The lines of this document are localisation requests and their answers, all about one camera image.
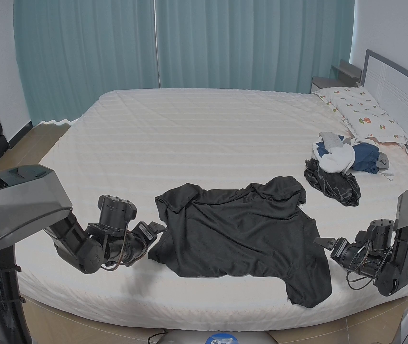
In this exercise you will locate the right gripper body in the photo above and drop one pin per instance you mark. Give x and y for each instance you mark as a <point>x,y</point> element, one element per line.
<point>349,256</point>

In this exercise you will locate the grey bedside table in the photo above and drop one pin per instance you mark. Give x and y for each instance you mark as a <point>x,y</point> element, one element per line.
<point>327,82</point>

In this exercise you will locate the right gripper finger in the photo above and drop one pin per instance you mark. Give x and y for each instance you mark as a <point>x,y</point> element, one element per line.
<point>327,243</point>

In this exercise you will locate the pile of clothes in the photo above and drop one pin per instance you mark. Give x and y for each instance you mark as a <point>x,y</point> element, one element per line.
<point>336,159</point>

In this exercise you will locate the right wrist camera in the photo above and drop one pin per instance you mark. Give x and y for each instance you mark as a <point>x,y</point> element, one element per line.
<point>362,238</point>

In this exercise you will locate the blue-green curtain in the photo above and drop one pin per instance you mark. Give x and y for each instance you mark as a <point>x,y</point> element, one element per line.
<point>82,48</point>
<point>261,30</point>

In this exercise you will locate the black T-shirt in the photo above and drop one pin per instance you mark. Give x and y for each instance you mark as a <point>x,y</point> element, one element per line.
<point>232,235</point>

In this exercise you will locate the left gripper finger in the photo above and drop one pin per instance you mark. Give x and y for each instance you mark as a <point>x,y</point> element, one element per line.
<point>160,227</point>

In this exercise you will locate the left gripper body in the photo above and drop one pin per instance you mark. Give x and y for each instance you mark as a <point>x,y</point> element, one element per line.
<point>143,238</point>

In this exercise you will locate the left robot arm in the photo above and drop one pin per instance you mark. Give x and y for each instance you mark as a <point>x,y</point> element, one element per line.
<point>21,199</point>

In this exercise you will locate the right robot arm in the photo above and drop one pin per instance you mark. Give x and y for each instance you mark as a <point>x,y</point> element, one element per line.
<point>401,260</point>

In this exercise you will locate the black satin garment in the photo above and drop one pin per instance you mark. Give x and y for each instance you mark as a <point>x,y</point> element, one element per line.
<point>333,186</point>

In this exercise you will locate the white printed pillow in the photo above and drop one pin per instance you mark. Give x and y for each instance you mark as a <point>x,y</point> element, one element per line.
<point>361,109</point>

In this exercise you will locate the bed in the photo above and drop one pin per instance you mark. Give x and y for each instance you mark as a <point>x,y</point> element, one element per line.
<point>189,138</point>

